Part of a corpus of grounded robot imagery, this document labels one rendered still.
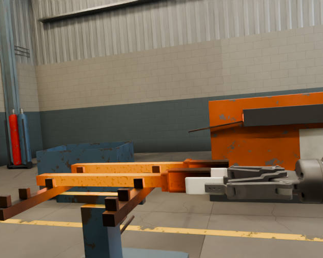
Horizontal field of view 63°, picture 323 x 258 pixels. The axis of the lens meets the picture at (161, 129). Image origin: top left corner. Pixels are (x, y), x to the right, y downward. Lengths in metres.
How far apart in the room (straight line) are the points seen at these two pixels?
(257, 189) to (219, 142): 2.91
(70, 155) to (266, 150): 2.58
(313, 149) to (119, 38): 6.38
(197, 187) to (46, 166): 3.74
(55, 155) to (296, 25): 6.30
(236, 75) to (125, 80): 3.17
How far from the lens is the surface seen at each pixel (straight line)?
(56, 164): 4.06
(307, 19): 7.84
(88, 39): 8.87
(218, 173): 0.56
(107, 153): 3.69
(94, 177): 0.59
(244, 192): 0.46
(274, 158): 3.40
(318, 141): 3.45
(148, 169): 0.67
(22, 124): 7.37
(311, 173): 0.50
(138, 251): 0.85
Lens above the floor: 1.14
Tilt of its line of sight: 3 degrees down
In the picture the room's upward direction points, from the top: 4 degrees counter-clockwise
